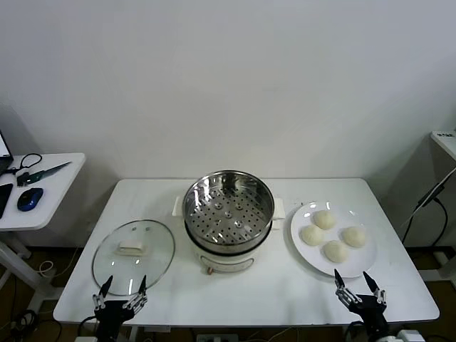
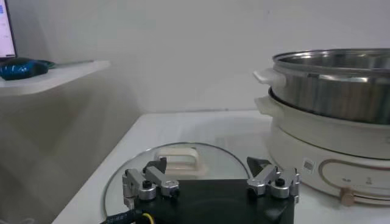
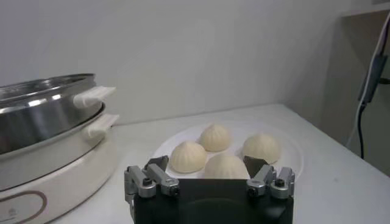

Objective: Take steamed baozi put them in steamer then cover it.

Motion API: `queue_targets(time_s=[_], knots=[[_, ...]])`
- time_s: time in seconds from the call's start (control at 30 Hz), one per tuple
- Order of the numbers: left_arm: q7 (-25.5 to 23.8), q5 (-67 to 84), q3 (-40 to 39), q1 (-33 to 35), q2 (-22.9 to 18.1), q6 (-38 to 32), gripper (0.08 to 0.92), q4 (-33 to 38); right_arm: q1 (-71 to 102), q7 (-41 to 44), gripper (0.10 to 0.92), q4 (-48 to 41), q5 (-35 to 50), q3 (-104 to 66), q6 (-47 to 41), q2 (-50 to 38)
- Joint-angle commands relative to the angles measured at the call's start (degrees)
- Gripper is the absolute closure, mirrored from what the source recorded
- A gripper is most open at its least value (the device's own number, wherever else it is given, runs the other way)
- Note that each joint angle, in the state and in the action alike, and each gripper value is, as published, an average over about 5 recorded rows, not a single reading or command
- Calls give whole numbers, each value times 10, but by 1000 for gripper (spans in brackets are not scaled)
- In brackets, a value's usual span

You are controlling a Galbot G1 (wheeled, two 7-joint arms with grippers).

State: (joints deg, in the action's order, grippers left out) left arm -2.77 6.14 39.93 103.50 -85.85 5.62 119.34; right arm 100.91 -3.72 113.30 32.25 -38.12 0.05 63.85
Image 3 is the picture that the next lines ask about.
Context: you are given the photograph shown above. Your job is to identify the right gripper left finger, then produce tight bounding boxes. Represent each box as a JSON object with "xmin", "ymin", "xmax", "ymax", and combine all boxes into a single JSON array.
[{"xmin": 124, "ymin": 155, "xmax": 180, "ymax": 201}]

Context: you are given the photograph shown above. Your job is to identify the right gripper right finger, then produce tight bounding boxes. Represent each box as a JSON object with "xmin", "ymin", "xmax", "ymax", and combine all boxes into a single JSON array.
[{"xmin": 243, "ymin": 155, "xmax": 296, "ymax": 200}]

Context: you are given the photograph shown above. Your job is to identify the white steamed baozi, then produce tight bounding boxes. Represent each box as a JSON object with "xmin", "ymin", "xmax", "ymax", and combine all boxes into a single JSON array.
[
  {"xmin": 199, "ymin": 123, "xmax": 233, "ymax": 153},
  {"xmin": 169, "ymin": 140, "xmax": 208, "ymax": 174},
  {"xmin": 203, "ymin": 153, "xmax": 250, "ymax": 180},
  {"xmin": 242, "ymin": 133, "xmax": 282, "ymax": 165}
]

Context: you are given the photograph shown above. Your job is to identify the round white plate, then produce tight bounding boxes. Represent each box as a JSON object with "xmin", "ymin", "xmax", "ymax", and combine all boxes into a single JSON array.
[{"xmin": 152, "ymin": 120, "xmax": 304, "ymax": 183}]

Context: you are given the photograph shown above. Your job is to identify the cream electric cooker base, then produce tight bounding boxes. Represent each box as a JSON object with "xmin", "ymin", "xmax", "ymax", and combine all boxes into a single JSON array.
[{"xmin": 0, "ymin": 103, "xmax": 120, "ymax": 224}]

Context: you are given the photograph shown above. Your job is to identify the cable with black adapter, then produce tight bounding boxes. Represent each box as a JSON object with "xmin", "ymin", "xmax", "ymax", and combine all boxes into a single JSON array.
[{"xmin": 346, "ymin": 12, "xmax": 390, "ymax": 159}]

